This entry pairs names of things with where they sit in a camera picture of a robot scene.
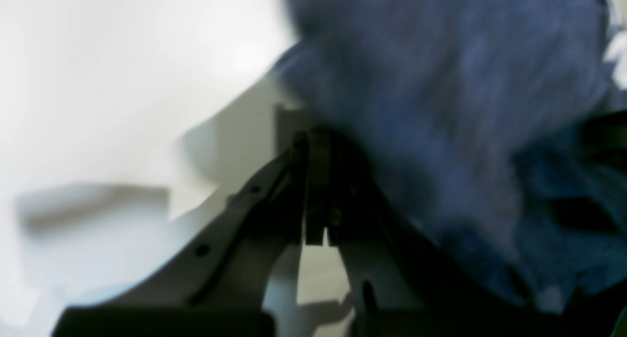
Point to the dark blue t-shirt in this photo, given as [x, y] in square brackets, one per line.
[471, 112]

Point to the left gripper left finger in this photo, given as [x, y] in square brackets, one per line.
[215, 286]

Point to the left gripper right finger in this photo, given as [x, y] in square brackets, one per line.
[401, 284]

